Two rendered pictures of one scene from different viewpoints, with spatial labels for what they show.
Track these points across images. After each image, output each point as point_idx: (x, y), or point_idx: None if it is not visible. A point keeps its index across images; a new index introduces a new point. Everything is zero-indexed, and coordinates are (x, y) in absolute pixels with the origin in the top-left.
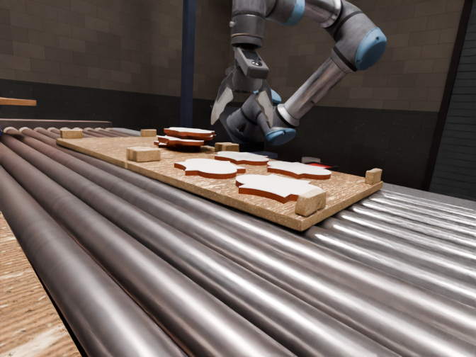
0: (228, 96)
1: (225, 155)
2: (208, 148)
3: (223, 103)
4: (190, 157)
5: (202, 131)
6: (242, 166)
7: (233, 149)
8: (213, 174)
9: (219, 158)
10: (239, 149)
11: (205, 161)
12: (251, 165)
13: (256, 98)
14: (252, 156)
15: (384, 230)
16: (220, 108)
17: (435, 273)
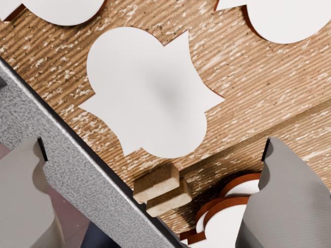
0: (281, 221)
1: (196, 100)
2: (187, 222)
3: (288, 186)
4: (269, 116)
5: (228, 230)
6: (175, 15)
7: (150, 180)
8: None
9: (212, 90)
10: (133, 186)
11: (287, 1)
12: (145, 27)
13: (57, 243)
14: (126, 89)
15: None
16: (284, 165)
17: None
